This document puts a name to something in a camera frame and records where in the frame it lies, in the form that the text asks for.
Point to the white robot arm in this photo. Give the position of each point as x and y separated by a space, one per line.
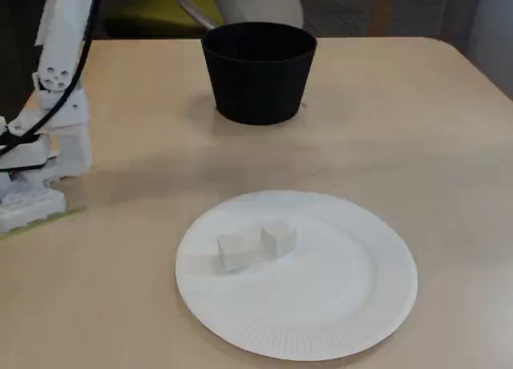
60 32

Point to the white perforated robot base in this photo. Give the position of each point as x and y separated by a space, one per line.
28 208

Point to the white cube block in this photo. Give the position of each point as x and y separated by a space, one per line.
278 242
234 258

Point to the brown wooden post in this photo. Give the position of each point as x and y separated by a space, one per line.
382 8

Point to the white paper plate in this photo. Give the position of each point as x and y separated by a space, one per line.
320 305

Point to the green chair with metal frame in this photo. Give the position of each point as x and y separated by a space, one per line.
152 12

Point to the black pot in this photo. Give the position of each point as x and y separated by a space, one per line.
259 80

